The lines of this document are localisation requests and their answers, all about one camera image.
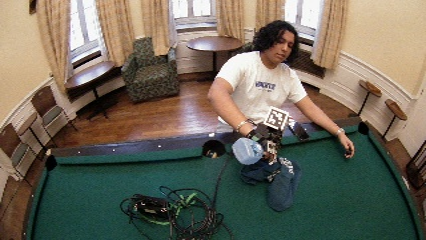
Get small wooden wall ledge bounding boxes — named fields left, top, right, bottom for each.
left=357, top=79, right=383, bottom=118
left=381, top=98, right=409, bottom=140

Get translucent blue plastic bottle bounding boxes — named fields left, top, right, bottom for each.
left=230, top=137, right=266, bottom=166

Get dark wooden pool table rail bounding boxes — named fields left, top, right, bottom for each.
left=24, top=116, right=426, bottom=240

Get dark wooden rack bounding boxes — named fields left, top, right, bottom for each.
left=405, top=139, right=426, bottom=192

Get dark radiator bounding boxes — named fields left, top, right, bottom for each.
left=289, top=49, right=327, bottom=79

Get the person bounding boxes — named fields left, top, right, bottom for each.
left=206, top=19, right=357, bottom=160

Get beaded wrist bracelet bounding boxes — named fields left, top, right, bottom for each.
left=235, top=118, right=258, bottom=133

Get half-round wooden side table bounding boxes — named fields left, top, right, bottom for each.
left=64, top=60, right=120, bottom=121

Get row of beige curtains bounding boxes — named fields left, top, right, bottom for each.
left=36, top=0, right=350, bottom=95

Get black flat device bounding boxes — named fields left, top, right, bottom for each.
left=287, top=119, right=311, bottom=142

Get white marker cube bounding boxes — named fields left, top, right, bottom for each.
left=263, top=106, right=291, bottom=131

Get round wooden table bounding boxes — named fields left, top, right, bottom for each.
left=185, top=35, right=245, bottom=81

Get white framed window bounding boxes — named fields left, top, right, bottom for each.
left=68, top=0, right=104, bottom=64
left=283, top=0, right=325, bottom=46
left=170, top=0, right=219, bottom=33

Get green cable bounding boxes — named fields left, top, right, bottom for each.
left=150, top=191, right=198, bottom=226

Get bundle of black cables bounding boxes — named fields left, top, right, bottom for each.
left=118, top=156, right=235, bottom=240

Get green patterned armchair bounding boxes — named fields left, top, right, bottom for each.
left=120, top=36, right=181, bottom=103
left=233, top=41, right=257, bottom=57

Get dark blue garment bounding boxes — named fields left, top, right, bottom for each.
left=239, top=157, right=303, bottom=213

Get black electronics box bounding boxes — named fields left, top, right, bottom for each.
left=132, top=194, right=173, bottom=218

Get wooden chair with grey cushion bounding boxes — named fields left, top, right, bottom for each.
left=29, top=85, right=80, bottom=148
left=0, top=123, right=40, bottom=184

